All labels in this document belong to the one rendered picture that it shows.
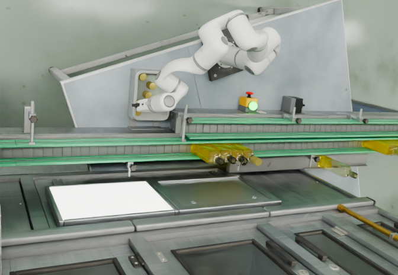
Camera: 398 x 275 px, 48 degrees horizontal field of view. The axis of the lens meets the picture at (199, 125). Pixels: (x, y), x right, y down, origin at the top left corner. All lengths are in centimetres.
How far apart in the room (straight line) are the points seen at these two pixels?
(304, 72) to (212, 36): 99
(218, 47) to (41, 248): 90
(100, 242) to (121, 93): 81
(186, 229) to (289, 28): 130
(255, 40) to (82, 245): 93
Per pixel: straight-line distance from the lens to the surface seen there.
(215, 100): 227
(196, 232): 161
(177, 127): 206
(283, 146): 241
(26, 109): 188
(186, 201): 179
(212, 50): 167
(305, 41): 254
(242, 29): 170
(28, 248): 147
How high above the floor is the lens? 271
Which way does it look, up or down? 60 degrees down
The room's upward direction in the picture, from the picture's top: 118 degrees clockwise
